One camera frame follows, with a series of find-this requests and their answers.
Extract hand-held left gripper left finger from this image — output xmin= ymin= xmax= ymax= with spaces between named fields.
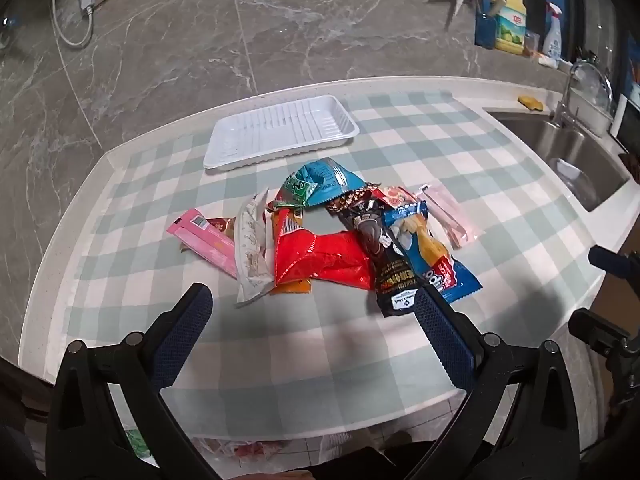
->
xmin=45 ymin=282 xmax=221 ymax=480

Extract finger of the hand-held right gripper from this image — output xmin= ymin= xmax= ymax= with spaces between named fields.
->
xmin=568 ymin=308 xmax=640 ymax=408
xmin=588 ymin=245 xmax=640 ymax=281

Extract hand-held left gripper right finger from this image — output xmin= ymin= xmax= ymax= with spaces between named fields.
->
xmin=410 ymin=286 xmax=608 ymax=480

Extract blue cake snack packet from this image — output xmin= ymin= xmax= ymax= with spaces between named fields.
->
xmin=382 ymin=201 xmax=484 ymax=307

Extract long black snack packet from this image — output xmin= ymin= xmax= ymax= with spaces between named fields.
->
xmin=340 ymin=204 xmax=426 ymax=318

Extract small gold brown snack packet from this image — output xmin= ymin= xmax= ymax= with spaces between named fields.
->
xmin=205 ymin=216 xmax=237 ymax=239

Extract pale pink snack packet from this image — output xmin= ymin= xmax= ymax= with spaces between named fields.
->
xmin=416 ymin=183 xmax=482 ymax=249

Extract red and white snack packet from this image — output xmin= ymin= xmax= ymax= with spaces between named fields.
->
xmin=375 ymin=186 xmax=419 ymax=211

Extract orange snack packet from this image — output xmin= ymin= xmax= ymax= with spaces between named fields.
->
xmin=269 ymin=206 xmax=314 ymax=295

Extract green snack packet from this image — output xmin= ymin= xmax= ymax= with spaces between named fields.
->
xmin=268 ymin=173 xmax=317 ymax=210

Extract light blue snack packet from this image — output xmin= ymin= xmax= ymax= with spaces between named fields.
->
xmin=292 ymin=157 xmax=367 ymax=207

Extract white plastic tray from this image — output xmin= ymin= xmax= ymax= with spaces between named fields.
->
xmin=202 ymin=95 xmax=361 ymax=173

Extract clear plastic bag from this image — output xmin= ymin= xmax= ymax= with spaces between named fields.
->
xmin=121 ymin=426 xmax=282 ymax=462

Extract steel sink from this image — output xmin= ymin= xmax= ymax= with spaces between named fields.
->
xmin=486 ymin=109 xmax=634 ymax=214

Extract metal faucet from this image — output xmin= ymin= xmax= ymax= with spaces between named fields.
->
xmin=551 ymin=58 xmax=614 ymax=129

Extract white spray bottle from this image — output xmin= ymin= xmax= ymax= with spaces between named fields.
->
xmin=542 ymin=1 xmax=566 ymax=61

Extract yellow detergent bottle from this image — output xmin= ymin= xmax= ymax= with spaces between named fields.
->
xmin=493 ymin=0 xmax=530 ymax=56

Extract white plug with cable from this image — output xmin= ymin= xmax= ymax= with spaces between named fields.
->
xmin=46 ymin=0 xmax=97 ymax=49

